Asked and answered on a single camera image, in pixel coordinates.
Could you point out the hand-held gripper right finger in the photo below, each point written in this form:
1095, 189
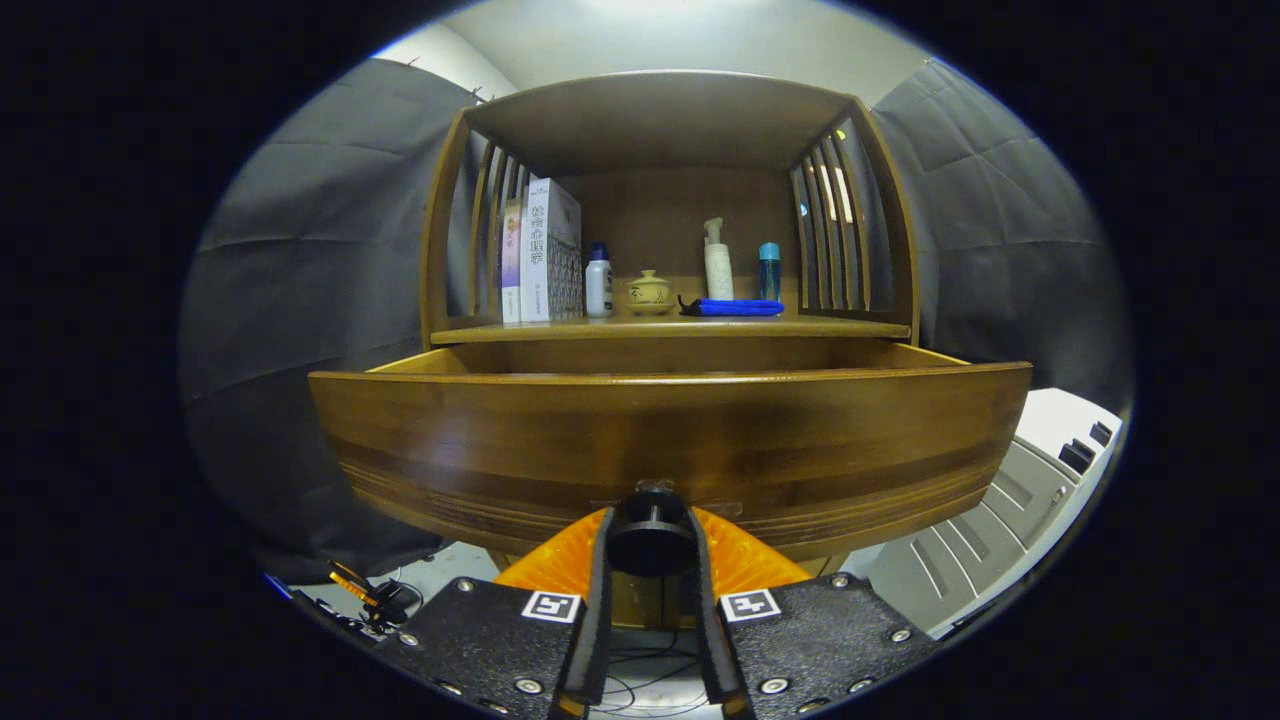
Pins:
810, 640

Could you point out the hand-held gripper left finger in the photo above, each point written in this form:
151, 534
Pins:
500, 640

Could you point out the brown wooden drawer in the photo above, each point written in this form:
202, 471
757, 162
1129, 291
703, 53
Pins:
660, 440

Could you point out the white drawer unit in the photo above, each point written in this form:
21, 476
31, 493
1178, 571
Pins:
1000, 500

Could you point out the brown wooden countertop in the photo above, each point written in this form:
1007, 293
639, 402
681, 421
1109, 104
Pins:
640, 328

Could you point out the brown wooden cabinet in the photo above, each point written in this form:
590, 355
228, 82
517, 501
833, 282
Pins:
660, 215

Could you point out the orange and black tool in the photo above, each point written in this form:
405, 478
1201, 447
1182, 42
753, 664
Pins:
385, 605

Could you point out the blue folded cloth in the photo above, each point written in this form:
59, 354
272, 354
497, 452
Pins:
735, 308

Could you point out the clear blue bottle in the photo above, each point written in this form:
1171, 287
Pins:
769, 275

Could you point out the white bottle with blue cap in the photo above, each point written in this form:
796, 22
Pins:
598, 285

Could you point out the yellow lidded ceramic teacup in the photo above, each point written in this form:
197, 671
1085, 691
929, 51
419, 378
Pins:
650, 292

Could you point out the white pump bottle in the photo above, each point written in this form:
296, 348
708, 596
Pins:
718, 270

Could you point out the thick white book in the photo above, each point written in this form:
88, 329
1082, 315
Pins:
545, 250

